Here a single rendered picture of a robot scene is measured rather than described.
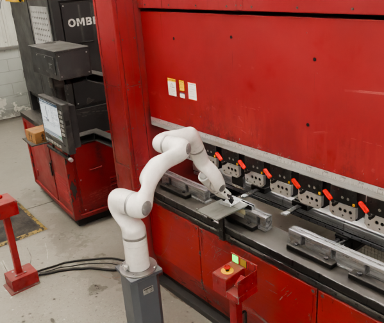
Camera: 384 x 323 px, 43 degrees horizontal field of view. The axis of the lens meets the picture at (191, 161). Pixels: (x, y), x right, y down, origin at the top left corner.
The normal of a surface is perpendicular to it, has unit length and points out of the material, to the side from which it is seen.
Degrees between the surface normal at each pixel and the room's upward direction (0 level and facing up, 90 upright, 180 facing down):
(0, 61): 90
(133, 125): 90
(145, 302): 90
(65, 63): 90
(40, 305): 0
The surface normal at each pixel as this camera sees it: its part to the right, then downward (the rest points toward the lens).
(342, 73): -0.77, 0.29
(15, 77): 0.56, 0.27
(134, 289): -0.18, 0.38
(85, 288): -0.07, -0.93
